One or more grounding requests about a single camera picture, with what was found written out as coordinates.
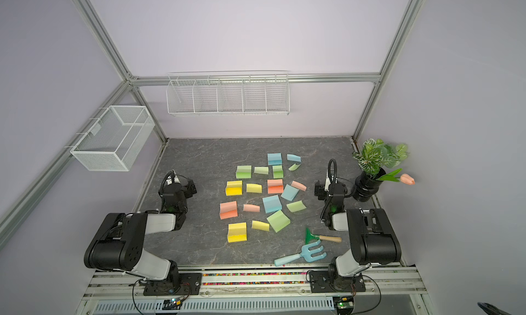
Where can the green artificial plant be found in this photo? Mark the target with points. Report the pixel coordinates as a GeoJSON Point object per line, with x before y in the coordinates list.
{"type": "Point", "coordinates": [376, 154]}

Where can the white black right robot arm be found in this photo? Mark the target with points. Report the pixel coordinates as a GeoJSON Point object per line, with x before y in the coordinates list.
{"type": "Point", "coordinates": [371, 236]}

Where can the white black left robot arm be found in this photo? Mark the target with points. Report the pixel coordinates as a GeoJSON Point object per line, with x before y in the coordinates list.
{"type": "Point", "coordinates": [118, 244]}

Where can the torn light blue page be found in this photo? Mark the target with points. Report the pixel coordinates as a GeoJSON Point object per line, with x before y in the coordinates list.
{"type": "Point", "coordinates": [293, 158]}
{"type": "Point", "coordinates": [289, 193]}

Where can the light green memo pad front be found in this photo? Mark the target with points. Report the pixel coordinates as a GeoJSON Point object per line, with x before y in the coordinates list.
{"type": "Point", "coordinates": [244, 172]}

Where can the white wire shelf basket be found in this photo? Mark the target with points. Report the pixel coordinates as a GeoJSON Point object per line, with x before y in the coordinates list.
{"type": "Point", "coordinates": [228, 93]}

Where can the white wire basket left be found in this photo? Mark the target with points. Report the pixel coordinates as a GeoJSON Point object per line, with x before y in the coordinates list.
{"type": "Point", "coordinates": [115, 139]}

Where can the black plant pot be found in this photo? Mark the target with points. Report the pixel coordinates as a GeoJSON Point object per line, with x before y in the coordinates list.
{"type": "Point", "coordinates": [365, 187]}

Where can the pink artificial tulip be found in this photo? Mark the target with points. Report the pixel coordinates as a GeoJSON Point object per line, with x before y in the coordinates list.
{"type": "Point", "coordinates": [397, 176]}

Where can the green toy rake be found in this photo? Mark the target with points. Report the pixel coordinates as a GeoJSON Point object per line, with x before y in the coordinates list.
{"type": "Point", "coordinates": [310, 237]}

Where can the light blue memo pad front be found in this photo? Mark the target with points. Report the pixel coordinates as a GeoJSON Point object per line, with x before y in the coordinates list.
{"type": "Point", "coordinates": [272, 204]}

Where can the light green memo pad small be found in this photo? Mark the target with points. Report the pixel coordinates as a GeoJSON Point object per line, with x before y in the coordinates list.
{"type": "Point", "coordinates": [278, 172]}

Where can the light blue memo pad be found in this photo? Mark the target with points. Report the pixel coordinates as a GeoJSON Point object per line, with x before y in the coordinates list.
{"type": "Point", "coordinates": [272, 204]}
{"type": "Point", "coordinates": [274, 159]}

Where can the light blue toy fork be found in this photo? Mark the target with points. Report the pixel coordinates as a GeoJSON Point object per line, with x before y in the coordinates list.
{"type": "Point", "coordinates": [311, 252]}

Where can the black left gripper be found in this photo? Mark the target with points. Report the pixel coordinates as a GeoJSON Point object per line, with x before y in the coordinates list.
{"type": "Point", "coordinates": [190, 189]}

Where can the torn light green page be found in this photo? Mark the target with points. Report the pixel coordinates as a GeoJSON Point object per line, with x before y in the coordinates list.
{"type": "Point", "coordinates": [261, 170]}
{"type": "Point", "coordinates": [294, 167]}
{"type": "Point", "coordinates": [296, 206]}

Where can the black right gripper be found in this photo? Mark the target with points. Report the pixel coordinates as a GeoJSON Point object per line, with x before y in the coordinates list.
{"type": "Point", "coordinates": [320, 191]}

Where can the salmon memo pad front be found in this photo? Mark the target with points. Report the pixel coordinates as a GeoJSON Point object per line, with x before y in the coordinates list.
{"type": "Point", "coordinates": [275, 186]}

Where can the red memo pad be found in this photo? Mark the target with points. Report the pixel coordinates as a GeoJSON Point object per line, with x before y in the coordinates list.
{"type": "Point", "coordinates": [228, 210]}

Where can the torn yellow page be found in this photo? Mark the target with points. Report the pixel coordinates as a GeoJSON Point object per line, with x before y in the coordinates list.
{"type": "Point", "coordinates": [254, 188]}
{"type": "Point", "coordinates": [261, 226]}

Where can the yellow memo pad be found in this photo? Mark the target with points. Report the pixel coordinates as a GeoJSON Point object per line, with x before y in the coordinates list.
{"type": "Point", "coordinates": [237, 232]}
{"type": "Point", "coordinates": [234, 188]}

